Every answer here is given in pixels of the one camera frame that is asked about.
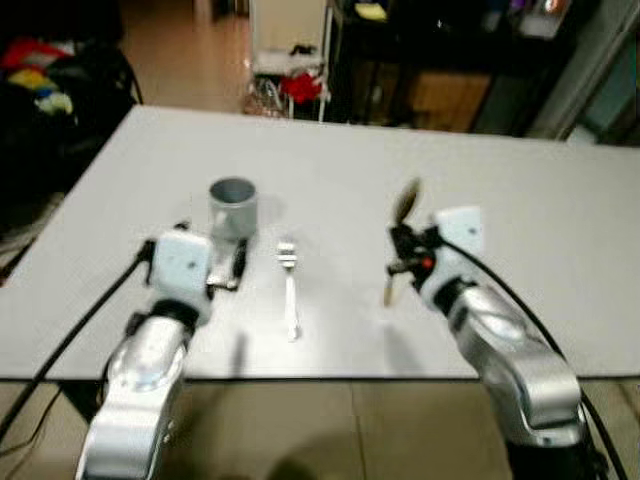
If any brown wooden spoon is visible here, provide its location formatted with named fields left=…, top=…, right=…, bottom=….
left=383, top=178, right=423, bottom=307

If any grey ceramic mug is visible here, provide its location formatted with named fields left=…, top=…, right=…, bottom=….
left=208, top=177, right=259, bottom=243

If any silver metal fork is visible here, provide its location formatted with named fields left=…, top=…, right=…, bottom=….
left=277, top=240, right=301, bottom=343

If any brown cardboard box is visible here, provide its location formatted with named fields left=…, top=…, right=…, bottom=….
left=410, top=72, right=491, bottom=131

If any red item in cart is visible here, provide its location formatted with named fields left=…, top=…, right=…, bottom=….
left=280, top=72, right=326, bottom=105

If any black shelf unit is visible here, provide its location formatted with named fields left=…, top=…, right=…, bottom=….
left=330, top=0, right=601, bottom=138

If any white cart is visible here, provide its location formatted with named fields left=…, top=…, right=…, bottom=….
left=245, top=0, right=336, bottom=123

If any yellow item on shelf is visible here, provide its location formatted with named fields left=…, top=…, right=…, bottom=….
left=353, top=2, right=389, bottom=23

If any red plush toy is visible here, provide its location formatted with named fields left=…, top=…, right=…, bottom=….
left=3, top=38, right=73, bottom=71

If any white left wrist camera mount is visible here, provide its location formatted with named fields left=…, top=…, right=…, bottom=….
left=148, top=228, right=216, bottom=321

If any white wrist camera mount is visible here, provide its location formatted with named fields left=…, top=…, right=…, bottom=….
left=148, top=228, right=216, bottom=321
left=420, top=206, right=486, bottom=301

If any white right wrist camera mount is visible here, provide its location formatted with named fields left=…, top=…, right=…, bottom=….
left=420, top=206, right=486, bottom=301

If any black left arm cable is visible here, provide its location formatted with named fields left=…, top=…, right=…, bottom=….
left=0, top=245, right=156, bottom=441

